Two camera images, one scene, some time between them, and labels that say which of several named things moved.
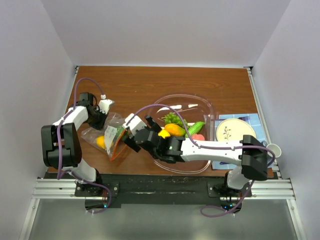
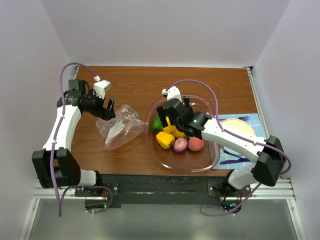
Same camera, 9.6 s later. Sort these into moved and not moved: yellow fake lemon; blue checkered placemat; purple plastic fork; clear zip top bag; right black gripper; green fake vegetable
Moved: yellow fake lemon; green fake vegetable; right black gripper; clear zip top bag
Not moved: blue checkered placemat; purple plastic fork
